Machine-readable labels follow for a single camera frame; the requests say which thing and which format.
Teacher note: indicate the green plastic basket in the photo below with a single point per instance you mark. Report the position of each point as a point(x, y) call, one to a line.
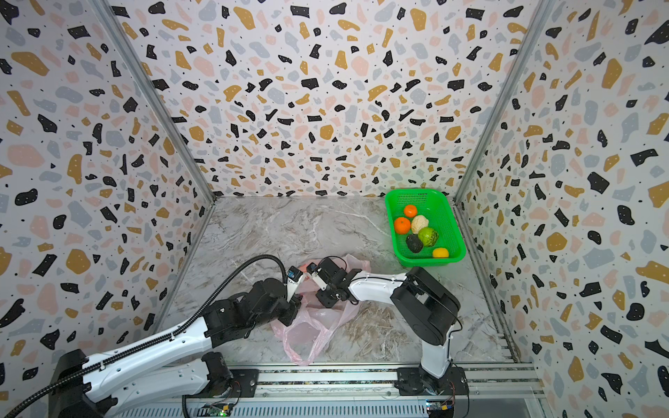
point(436, 208)

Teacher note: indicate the corner aluminium post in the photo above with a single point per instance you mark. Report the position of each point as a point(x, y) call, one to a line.
point(538, 20)
point(104, 13)

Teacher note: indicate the white cauliflower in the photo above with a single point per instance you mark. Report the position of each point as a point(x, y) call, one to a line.
point(418, 223)

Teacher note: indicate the yellow red mango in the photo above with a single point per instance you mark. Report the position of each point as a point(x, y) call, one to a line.
point(440, 253)

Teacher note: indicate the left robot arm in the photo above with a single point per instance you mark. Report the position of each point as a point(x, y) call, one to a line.
point(179, 361)

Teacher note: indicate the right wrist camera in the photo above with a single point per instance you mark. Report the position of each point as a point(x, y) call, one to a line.
point(313, 272)

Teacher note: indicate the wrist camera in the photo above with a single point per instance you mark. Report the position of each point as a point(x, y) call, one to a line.
point(313, 272)
point(294, 279)

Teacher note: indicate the orange tangerine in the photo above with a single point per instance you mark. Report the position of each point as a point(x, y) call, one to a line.
point(410, 211)
point(402, 226)

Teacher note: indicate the dark avocado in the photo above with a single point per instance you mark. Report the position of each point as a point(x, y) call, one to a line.
point(414, 244)

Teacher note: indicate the right corner aluminium post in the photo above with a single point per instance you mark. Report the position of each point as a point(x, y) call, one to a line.
point(538, 20)

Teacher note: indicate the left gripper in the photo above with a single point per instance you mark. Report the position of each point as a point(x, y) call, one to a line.
point(293, 308)

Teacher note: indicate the pink plastic bag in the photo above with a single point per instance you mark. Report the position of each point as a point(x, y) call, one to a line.
point(314, 326)

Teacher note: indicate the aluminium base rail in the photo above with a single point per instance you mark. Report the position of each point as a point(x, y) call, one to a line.
point(363, 390)

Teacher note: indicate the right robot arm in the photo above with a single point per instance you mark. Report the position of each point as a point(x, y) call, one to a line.
point(430, 310)

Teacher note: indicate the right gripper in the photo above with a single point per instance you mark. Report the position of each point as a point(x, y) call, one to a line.
point(320, 297)

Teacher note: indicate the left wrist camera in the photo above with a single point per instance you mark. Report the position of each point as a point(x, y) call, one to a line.
point(294, 279)

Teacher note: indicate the green lime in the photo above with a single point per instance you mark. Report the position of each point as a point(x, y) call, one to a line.
point(429, 236)

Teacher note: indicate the left corner aluminium post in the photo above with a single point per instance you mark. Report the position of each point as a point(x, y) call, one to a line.
point(104, 13)

